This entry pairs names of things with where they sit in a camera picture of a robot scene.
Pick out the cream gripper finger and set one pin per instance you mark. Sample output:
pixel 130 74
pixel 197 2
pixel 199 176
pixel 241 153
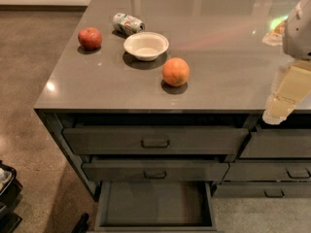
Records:
pixel 290 86

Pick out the orange fruit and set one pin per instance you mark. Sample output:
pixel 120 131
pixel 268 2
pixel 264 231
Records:
pixel 176 72

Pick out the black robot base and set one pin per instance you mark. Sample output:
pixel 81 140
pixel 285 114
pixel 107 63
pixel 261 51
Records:
pixel 10 188

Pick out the grey top right drawer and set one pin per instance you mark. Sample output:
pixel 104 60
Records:
pixel 278 143

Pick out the grey middle right drawer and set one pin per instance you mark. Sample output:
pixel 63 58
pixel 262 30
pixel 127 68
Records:
pixel 268 171

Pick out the grey bottom right drawer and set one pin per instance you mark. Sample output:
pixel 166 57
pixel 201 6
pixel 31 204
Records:
pixel 262 190

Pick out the grey middle left drawer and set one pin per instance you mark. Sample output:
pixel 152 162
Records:
pixel 132 170

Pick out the grey open bottom drawer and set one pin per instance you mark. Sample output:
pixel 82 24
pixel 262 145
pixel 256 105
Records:
pixel 155 207

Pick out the grey top left drawer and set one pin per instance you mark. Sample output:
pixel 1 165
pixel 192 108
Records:
pixel 155 139

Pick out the snack bag on counter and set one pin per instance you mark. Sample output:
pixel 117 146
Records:
pixel 275 36

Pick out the grey counter cabinet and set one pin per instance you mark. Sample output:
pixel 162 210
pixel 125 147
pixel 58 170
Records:
pixel 231 73

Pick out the white paper bowl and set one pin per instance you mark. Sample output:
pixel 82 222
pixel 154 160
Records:
pixel 146 46

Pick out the crushed soda can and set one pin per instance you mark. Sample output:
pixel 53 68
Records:
pixel 127 24

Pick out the red apple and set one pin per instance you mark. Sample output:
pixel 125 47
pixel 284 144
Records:
pixel 90 38

